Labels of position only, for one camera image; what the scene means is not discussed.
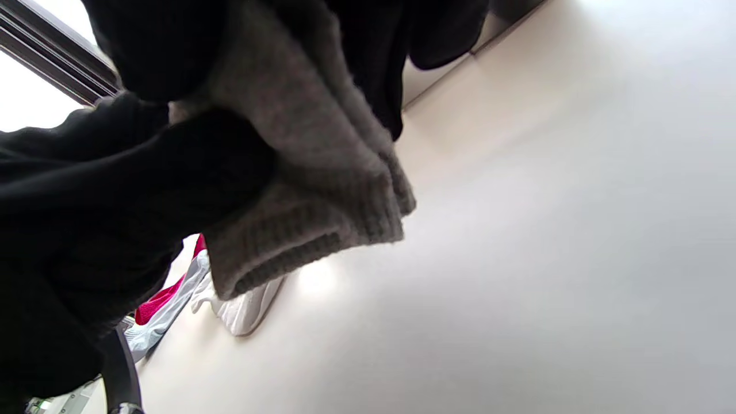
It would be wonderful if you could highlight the grey hand controller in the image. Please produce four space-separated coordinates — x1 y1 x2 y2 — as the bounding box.
98 325 145 414

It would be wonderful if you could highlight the red sock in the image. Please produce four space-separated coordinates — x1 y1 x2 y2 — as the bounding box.
134 233 208 327

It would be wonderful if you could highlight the person's left hand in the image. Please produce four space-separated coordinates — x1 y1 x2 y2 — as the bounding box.
80 0 490 143

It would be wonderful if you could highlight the black window frame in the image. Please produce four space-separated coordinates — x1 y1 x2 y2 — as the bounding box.
0 0 122 108

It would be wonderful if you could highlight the light blue sock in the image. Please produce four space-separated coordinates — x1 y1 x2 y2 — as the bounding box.
124 250 212 362

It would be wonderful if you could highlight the person's right hand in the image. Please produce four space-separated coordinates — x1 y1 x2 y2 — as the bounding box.
0 92 278 414

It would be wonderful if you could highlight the white sock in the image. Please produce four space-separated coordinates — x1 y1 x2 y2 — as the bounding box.
191 270 286 338

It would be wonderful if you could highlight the grey sock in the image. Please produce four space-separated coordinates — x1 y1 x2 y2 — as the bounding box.
345 103 418 231
168 0 406 302

